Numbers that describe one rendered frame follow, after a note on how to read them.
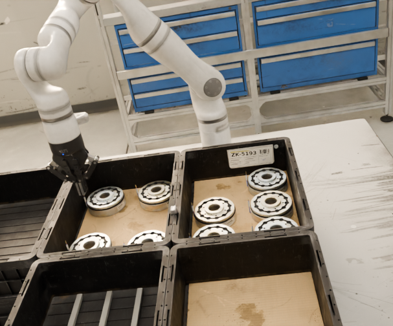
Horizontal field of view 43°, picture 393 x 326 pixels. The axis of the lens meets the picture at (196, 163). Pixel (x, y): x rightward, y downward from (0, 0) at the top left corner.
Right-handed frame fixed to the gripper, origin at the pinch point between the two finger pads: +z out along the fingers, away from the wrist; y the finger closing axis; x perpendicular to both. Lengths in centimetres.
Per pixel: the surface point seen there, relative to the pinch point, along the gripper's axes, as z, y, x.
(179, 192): 6.5, 22.7, 2.9
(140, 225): 15.2, 11.1, 2.6
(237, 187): 15.1, 36.7, 14.9
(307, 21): 26, 83, 193
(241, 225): 15.0, 36.8, -1.7
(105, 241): 12.4, 4.2, -6.1
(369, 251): 28, 68, -1
